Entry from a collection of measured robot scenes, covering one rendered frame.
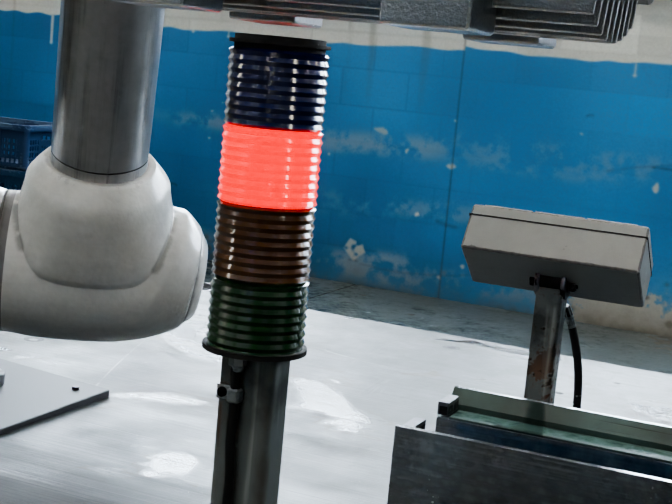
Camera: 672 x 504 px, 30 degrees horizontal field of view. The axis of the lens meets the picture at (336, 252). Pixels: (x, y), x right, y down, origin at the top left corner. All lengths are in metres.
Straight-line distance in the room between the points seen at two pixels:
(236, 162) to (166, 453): 0.62
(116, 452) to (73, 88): 0.37
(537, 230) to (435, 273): 5.71
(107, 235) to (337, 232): 5.83
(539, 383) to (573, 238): 0.15
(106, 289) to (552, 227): 0.46
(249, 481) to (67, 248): 0.57
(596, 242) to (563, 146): 5.47
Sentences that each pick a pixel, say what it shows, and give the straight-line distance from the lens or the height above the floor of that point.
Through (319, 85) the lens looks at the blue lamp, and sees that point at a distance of 0.73.
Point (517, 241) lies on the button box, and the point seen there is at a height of 1.06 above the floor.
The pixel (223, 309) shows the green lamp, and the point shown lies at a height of 1.06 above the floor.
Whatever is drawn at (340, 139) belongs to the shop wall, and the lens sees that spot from 7.06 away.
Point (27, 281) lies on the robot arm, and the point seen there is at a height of 0.96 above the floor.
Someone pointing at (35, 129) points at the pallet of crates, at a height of 0.77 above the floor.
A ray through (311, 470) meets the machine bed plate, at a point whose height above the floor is 0.80.
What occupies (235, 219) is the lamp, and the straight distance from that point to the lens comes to 0.73.
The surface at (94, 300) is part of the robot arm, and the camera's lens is 1.33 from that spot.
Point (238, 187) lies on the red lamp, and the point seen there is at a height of 1.13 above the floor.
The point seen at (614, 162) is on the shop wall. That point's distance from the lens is 6.60.
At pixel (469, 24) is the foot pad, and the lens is 0.39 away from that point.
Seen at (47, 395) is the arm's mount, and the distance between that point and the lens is 1.45.
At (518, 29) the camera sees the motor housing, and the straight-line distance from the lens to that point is 0.44.
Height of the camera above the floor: 1.20
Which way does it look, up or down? 8 degrees down
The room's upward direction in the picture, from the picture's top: 5 degrees clockwise
